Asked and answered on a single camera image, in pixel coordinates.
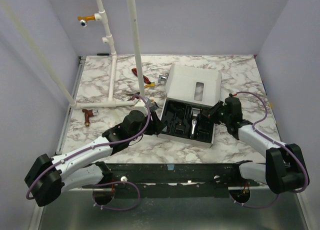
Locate white hair clipper kit box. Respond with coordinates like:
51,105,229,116
159,64,222,148

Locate clear black clipper guard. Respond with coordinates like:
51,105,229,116
149,99,159,111

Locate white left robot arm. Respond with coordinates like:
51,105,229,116
24,110,166,207

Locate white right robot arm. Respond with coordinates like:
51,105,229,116
202,95,310,194

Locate chrome faucet fitting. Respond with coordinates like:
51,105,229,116
158,72,169,84

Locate red black utility knife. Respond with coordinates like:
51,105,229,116
131,67,152,85

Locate brown garden faucet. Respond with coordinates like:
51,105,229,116
82,109,99,127

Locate orange faucet on pipe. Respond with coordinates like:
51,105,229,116
77,15,96,28

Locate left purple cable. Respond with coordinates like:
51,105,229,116
26,94,152,211

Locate yellow handled pliers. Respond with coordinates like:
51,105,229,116
126,91,140,101

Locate yellow wire brush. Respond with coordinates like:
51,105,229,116
144,82,156,89

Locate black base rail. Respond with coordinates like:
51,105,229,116
91,163,258,199

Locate white PVC pipe frame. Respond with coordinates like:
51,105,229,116
0,0,149,109

